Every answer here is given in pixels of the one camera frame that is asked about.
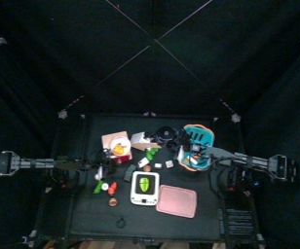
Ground orange yellow toy fruit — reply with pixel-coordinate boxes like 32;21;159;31
112;143;127;156

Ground dark grey toy piece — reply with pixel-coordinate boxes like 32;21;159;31
123;163;137;182

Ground black round pot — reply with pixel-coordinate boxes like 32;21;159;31
155;125;179;143

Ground teal dish rack orange rim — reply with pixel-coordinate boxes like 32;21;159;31
175;124;216;172

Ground white round plate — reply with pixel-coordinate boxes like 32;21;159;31
108;137;132;158

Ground white small toy block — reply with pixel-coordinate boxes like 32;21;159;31
136;157;151;169

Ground orange toy carrot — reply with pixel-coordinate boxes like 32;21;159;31
107;181;119;196

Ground green toy vegetable slice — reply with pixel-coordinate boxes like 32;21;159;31
91;180;105;196

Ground brown cardboard piece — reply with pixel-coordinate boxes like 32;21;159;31
129;142;162;152

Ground white small box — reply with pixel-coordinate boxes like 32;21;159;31
128;131;152;146

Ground green toy leaf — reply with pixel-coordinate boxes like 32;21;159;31
137;176;151;195

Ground white kitchen scale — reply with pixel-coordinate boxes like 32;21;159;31
128;170;162;207

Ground pink rectangular mat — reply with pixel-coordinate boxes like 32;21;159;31
155;184;198;219

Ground white text label sticker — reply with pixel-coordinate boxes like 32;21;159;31
224;208;255;236

